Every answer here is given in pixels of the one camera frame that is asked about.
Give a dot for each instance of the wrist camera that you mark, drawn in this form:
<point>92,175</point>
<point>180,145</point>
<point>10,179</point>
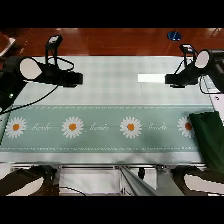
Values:
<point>52,45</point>
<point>187,50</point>

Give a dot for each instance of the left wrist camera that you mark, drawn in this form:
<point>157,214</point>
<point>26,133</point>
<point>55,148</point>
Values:
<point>52,45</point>

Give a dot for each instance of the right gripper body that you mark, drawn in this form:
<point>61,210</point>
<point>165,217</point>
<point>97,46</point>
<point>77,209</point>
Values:
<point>181,78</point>

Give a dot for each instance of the silver frame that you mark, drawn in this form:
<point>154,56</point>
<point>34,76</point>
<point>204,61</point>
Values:
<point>137,184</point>

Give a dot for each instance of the dark green polo shirt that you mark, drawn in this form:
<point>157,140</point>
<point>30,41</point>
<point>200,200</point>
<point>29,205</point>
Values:
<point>210,140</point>

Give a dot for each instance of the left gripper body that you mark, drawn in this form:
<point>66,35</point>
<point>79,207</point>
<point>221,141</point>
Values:
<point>70,79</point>

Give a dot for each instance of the blue round object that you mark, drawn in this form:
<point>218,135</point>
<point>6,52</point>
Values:
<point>174,35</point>

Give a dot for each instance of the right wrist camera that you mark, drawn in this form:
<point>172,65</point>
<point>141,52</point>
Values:
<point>187,50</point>

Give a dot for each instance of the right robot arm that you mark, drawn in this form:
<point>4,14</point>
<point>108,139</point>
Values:
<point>216,66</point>

